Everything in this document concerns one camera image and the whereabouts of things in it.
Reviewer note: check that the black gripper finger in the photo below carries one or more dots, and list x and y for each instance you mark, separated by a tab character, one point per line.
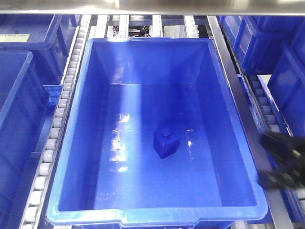
278	179
281	145

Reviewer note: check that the steel shelf top beam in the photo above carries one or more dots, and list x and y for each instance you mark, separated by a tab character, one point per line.
156	7

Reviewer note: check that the right white roller track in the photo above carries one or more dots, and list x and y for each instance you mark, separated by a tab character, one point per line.
286	164

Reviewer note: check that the white roller track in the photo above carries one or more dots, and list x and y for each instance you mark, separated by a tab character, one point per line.
286	164
42	181

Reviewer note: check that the blue bin right near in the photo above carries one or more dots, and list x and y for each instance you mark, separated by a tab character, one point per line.
287	84

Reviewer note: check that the blue bin right far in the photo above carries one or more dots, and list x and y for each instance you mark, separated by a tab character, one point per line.
256	40

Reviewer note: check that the large blue target bin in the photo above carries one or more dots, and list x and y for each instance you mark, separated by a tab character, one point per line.
109	174

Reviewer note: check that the left white roller track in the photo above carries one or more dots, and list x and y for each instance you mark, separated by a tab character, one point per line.
42	181

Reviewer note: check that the blue bin left near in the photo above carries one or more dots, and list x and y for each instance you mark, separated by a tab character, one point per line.
23	104

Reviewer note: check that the blue bin left far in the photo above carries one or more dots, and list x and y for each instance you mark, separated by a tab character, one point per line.
48	37

